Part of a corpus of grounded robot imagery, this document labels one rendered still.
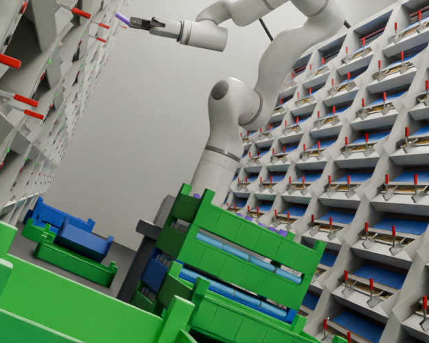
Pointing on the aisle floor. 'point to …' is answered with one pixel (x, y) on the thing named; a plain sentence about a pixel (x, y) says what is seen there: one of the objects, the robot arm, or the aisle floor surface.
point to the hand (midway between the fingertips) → (135, 22)
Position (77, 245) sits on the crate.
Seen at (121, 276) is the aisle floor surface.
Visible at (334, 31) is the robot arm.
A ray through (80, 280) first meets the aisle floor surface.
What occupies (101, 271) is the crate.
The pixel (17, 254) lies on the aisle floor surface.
